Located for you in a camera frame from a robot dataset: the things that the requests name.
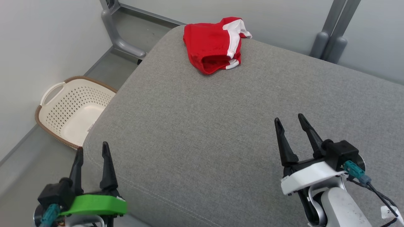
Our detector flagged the thin black camera cable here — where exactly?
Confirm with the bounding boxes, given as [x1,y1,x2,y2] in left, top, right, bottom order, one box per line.
[347,177,404,227]

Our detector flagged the teal left camera connector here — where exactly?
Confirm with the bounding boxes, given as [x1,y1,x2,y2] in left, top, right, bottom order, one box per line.
[40,203,61,227]

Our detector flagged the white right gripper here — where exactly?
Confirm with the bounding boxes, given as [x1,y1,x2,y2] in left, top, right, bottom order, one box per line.
[274,113,346,196]

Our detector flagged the red and white shorts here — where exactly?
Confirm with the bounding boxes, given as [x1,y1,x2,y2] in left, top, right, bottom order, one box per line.
[183,17,252,75]

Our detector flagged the teal camera connector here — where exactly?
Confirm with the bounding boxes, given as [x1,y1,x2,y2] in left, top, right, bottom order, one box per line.
[343,160,372,186]
[40,203,61,227]

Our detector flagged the cream perforated laundry basket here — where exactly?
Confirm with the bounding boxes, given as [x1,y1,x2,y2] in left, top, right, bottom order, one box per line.
[35,76,118,149]

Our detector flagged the grey partition post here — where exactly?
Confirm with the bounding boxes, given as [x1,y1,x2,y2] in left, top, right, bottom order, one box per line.
[99,0,147,60]
[310,0,347,59]
[327,0,361,64]

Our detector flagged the teal right camera connector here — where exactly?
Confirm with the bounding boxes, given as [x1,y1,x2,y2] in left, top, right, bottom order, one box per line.
[343,160,372,186]

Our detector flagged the white cable tag label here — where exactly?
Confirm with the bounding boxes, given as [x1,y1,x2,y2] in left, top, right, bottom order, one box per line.
[380,205,404,221]

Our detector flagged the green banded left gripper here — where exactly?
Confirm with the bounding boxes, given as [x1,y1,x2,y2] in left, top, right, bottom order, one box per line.
[59,141,128,218]

